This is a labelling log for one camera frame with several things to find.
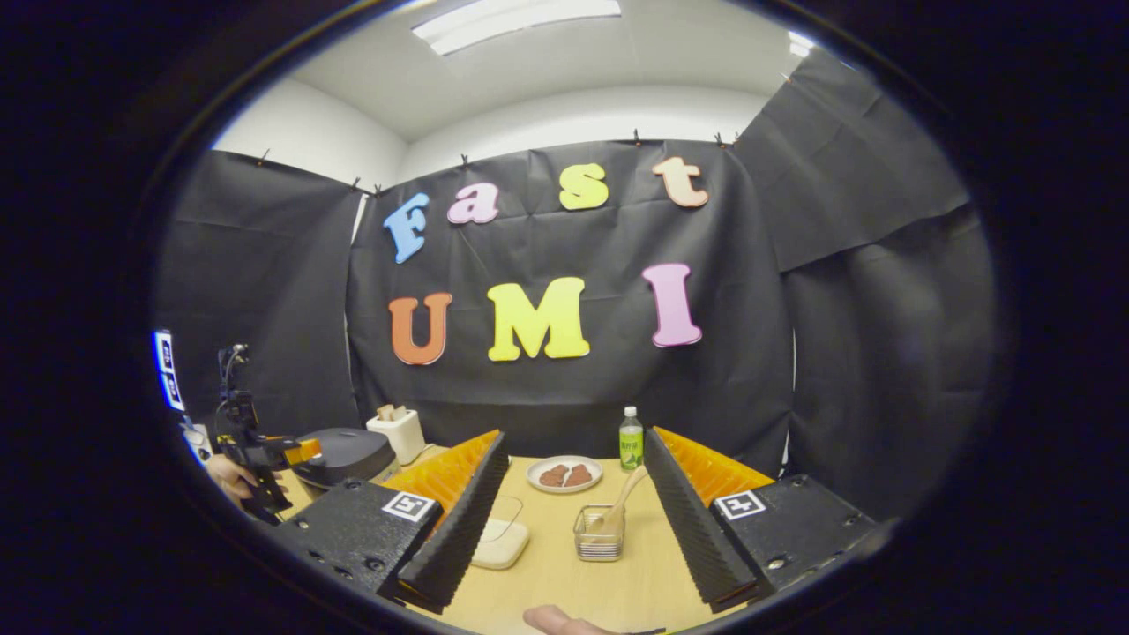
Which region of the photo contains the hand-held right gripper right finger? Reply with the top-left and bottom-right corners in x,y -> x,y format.
644,426 -> 896,616

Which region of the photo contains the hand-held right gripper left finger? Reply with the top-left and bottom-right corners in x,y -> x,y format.
265,429 -> 511,616

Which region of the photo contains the clear box of white rice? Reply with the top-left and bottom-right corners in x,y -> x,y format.
469,494 -> 531,571

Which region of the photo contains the grey rice cooker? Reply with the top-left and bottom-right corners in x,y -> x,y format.
291,428 -> 400,491

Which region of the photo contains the wooden spoon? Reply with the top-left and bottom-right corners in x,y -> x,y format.
589,465 -> 649,534

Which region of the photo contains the clear wire chopstick holder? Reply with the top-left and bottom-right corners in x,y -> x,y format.
573,504 -> 626,563

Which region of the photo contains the white desk machine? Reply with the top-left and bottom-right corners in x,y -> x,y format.
181,415 -> 217,464

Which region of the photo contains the white round plate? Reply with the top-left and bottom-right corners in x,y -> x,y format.
527,455 -> 604,494

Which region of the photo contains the green tea bottle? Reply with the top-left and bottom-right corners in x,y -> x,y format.
619,406 -> 645,473

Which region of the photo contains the white toaster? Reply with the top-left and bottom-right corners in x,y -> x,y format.
366,406 -> 427,466

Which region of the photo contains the computer monitor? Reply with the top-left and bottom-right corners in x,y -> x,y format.
153,329 -> 188,413

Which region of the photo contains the black backdrop cloth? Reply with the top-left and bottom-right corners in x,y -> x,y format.
154,49 -> 998,530

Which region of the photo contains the large ceiling light panel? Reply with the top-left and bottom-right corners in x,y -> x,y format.
410,0 -> 623,56

